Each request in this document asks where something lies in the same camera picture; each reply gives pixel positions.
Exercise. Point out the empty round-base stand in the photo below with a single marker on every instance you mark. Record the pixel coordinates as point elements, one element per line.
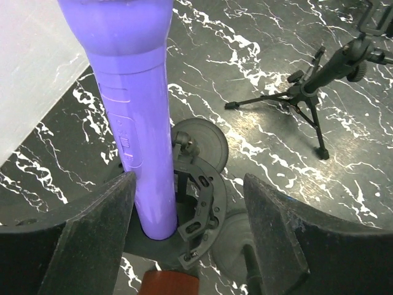
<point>209,138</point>

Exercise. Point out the black round-base mic stand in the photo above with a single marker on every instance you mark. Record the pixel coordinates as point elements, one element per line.
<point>234,252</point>

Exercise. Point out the brown wooden metronome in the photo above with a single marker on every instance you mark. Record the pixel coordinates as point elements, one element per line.
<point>167,282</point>

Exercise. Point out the purple microphone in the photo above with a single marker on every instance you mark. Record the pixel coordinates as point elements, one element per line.
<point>125,42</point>

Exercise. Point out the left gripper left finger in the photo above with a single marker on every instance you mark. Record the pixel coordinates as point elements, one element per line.
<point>74,249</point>

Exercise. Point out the black tripod stand with shockmount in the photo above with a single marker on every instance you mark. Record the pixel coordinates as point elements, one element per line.
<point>350,62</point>

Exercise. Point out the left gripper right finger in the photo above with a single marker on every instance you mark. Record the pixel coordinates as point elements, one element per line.
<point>302,250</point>

